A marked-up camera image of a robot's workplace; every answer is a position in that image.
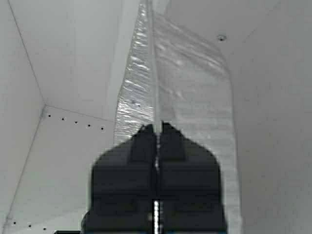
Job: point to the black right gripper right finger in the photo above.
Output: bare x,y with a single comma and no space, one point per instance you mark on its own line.
190,186

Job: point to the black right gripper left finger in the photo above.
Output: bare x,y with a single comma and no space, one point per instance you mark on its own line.
122,185

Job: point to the aluminium foil baking tray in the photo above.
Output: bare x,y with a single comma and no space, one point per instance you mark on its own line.
176,76

